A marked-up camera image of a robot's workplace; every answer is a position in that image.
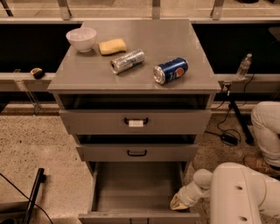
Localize grey top drawer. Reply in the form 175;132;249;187
59;109;211;135

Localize silver can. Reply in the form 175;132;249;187
110;49;144;74

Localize black stand leg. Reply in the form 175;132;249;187
227;91;254;145

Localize grey drawer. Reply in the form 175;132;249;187
59;109;211;135
76;143;198;162
78;162;200;224

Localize grey middle drawer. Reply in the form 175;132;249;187
76;143;198;162

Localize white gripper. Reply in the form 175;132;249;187
170;181;210;211

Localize brown shoe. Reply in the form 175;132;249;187
243;156;280;177

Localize grey bottom drawer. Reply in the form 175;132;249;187
78;162;200;224

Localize blue pepsi can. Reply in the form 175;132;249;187
153;57;188;85

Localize clear plastic water bottle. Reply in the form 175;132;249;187
236;53;252;81

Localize white bowl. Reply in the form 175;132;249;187
66;27;97;53

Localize black cable on floor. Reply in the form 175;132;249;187
0;172;54;224

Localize black yellow tape measure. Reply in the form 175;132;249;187
31;67;45;80

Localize black power adapter with cable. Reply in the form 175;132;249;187
204;73;256;147

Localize black pole bottom left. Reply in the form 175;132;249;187
22;168;45;224

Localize grey drawer cabinet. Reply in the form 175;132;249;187
47;18;221;176

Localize yellow sponge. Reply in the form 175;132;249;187
98;38;127;55

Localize person leg beige trousers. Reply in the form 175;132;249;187
251;101;280;168

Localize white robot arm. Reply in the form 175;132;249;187
170;163;280;224

